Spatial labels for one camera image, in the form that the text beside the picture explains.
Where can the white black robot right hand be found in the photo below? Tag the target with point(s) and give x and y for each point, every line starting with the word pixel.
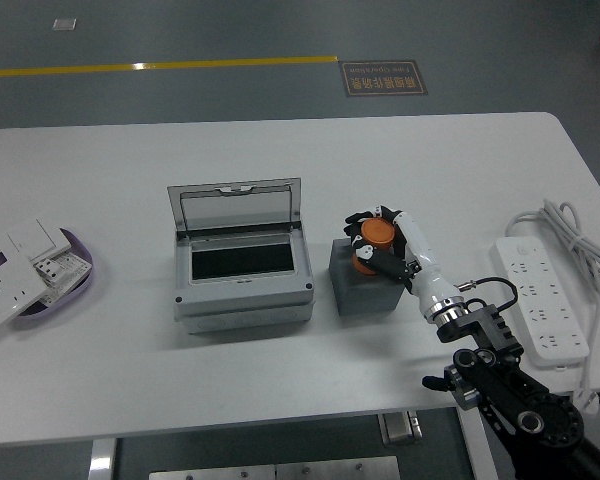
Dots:
pixel 425 250

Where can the orange cylinder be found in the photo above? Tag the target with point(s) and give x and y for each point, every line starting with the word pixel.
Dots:
pixel 377 232

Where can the grey electrical box with lid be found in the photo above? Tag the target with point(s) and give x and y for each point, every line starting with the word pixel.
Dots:
pixel 240 300

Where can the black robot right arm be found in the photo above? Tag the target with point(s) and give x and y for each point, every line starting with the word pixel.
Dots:
pixel 485 325

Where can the grey cube with round hole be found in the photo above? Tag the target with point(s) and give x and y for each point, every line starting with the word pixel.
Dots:
pixel 360 295

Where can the brown floor sign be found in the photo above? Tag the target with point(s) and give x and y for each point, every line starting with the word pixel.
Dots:
pixel 382 80

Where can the white table leg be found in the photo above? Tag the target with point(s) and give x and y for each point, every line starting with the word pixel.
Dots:
pixel 101 462
pixel 480 450

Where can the yellow floor tape line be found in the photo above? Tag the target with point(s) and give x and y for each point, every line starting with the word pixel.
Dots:
pixel 180 65

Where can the white perforated socket panel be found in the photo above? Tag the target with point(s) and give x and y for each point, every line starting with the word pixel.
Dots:
pixel 75 267

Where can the purple tray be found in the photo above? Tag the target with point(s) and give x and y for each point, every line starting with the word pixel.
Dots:
pixel 75 295

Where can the small white socket insert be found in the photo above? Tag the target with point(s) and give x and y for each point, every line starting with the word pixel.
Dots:
pixel 49 270

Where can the small metal floor plate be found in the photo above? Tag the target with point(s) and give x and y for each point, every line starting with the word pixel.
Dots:
pixel 64 24

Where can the grey metal table bracket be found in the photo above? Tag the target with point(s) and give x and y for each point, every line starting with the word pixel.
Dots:
pixel 399 429

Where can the metal base plate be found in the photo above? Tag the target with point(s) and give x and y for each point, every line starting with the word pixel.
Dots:
pixel 280 471

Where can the white wall switch plate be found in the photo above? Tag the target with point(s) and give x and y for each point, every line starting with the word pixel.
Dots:
pixel 30 237

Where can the white wall socket plate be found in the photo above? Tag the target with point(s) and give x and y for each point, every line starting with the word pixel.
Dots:
pixel 5 295

